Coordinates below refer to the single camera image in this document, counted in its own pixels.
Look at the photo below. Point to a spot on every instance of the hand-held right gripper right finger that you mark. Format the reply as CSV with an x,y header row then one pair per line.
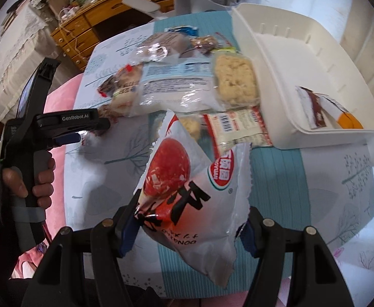
x,y
248,238

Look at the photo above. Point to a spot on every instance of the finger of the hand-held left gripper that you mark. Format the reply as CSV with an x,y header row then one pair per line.
x,y
67,139
71,120

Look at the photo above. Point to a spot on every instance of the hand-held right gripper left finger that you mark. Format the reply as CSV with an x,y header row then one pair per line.
x,y
127,233

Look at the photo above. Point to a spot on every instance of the small clear white packet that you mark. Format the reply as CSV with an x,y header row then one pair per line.
x,y
89,140

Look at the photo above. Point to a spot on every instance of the red brown clear packet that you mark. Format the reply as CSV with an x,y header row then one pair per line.
x,y
119,84

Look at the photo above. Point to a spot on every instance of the white red snack packet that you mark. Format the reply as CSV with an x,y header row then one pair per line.
x,y
187,204

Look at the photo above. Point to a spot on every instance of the white packet with red print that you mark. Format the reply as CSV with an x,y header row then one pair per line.
x,y
235,124

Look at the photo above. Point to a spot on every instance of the clear bread packet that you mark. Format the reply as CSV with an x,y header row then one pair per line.
x,y
164,43

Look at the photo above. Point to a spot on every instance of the clear packet yellow rice cracker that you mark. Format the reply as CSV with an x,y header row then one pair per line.
x,y
235,80

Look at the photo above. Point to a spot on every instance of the white plastic bin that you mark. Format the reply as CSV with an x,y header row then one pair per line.
x,y
286,57

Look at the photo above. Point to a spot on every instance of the person's left hand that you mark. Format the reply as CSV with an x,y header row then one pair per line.
x,y
43,179

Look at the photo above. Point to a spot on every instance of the white lace cloth cover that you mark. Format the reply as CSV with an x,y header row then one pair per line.
x,y
14,54

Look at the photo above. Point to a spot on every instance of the large white blue packet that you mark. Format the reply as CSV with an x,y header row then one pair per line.
x,y
174,86

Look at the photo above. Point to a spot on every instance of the wooden desk with drawers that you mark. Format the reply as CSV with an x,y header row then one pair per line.
x,y
110,9

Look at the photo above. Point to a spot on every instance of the brown white snack packet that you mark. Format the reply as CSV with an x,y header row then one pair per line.
x,y
315,112

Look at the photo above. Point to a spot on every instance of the small blue snack packet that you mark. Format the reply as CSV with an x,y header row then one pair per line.
x,y
183,30

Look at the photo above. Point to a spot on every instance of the clear nut candy packet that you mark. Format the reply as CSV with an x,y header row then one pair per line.
x,y
203,43

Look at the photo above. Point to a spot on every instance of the orange white snack packet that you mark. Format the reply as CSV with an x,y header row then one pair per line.
x,y
347,120

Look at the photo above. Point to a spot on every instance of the green snack packet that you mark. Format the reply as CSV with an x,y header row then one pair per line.
x,y
227,50

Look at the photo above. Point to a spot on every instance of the beige wooden frame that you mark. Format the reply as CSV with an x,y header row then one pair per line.
x,y
371,54

